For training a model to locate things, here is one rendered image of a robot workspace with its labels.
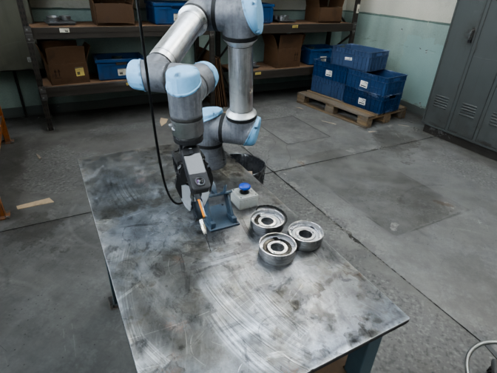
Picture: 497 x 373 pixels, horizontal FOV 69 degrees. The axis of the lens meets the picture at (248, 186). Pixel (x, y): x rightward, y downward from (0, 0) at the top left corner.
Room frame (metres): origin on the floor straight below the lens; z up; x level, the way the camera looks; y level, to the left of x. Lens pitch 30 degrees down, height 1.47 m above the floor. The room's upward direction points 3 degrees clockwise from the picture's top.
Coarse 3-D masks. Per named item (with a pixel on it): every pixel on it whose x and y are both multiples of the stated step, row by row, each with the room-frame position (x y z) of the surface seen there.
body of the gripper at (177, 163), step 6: (174, 138) 0.78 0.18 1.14; (198, 138) 0.78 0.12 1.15; (180, 144) 0.77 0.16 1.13; (186, 144) 0.77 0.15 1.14; (192, 144) 0.77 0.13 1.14; (174, 150) 0.84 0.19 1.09; (180, 150) 0.82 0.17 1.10; (174, 156) 0.81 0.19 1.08; (204, 156) 0.81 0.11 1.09; (174, 162) 0.84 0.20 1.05; (180, 162) 0.78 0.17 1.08; (204, 162) 0.79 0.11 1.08; (174, 168) 0.84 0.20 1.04; (180, 168) 0.77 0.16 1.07; (180, 174) 0.77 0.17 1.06; (186, 180) 0.77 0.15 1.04
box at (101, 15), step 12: (96, 0) 4.26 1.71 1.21; (108, 0) 4.32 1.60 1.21; (120, 0) 4.38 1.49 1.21; (132, 0) 4.13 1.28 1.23; (96, 12) 3.91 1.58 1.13; (108, 12) 3.96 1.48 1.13; (120, 12) 4.01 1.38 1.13; (132, 12) 4.08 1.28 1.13; (96, 24) 3.96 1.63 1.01; (108, 24) 3.97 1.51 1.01; (120, 24) 4.03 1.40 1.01; (132, 24) 4.09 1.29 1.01
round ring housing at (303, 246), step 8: (296, 224) 0.90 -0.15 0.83; (304, 224) 0.90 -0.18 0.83; (312, 224) 0.90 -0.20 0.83; (288, 232) 0.85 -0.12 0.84; (296, 232) 0.86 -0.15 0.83; (304, 232) 0.88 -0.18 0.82; (312, 232) 0.86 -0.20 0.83; (320, 232) 0.87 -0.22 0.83; (296, 240) 0.82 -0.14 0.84; (304, 240) 0.83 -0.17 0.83; (320, 240) 0.82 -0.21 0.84; (304, 248) 0.81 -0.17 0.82; (312, 248) 0.81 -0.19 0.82
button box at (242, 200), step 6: (234, 192) 1.05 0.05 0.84; (240, 192) 1.05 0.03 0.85; (246, 192) 1.04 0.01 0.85; (252, 192) 1.05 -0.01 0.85; (234, 198) 1.04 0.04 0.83; (240, 198) 1.01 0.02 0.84; (246, 198) 1.02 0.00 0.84; (252, 198) 1.03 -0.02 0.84; (234, 204) 1.04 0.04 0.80; (240, 204) 1.01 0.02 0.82; (246, 204) 1.02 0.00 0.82; (252, 204) 1.03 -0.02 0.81
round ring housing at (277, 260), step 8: (272, 232) 0.84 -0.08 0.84; (264, 240) 0.82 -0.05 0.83; (288, 240) 0.82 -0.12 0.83; (272, 248) 0.81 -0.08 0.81; (280, 248) 0.81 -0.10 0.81; (296, 248) 0.77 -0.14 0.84; (264, 256) 0.75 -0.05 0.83; (272, 256) 0.74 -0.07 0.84; (280, 256) 0.74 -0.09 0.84; (288, 256) 0.75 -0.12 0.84; (272, 264) 0.75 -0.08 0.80; (280, 264) 0.74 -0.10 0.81
